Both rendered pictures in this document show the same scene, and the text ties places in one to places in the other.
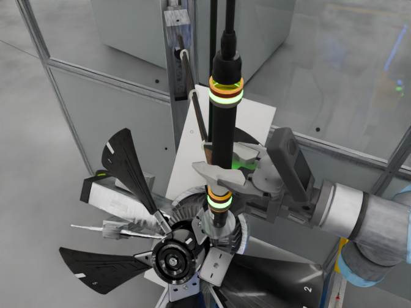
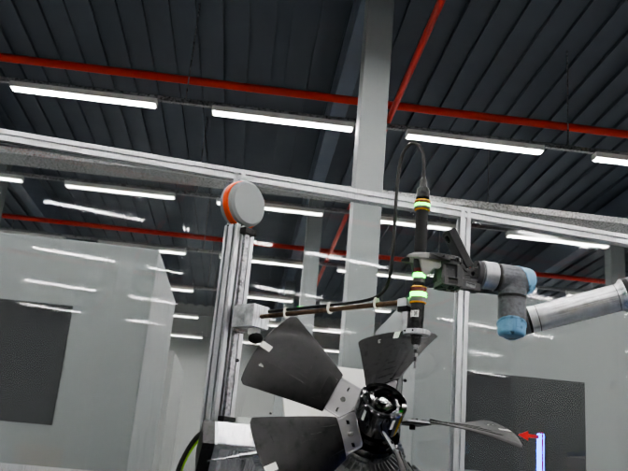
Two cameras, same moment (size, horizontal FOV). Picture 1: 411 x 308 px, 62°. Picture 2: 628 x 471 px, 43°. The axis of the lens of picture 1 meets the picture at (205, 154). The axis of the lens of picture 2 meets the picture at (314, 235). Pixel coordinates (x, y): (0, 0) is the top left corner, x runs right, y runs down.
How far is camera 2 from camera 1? 2.06 m
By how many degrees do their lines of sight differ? 75
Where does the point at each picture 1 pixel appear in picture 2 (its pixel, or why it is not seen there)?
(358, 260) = (510, 300)
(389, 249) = (519, 276)
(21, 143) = not seen: outside the picture
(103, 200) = (238, 435)
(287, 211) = (464, 279)
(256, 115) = (349, 376)
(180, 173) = not seen: hidden behind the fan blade
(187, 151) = (295, 411)
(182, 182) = not seen: hidden behind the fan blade
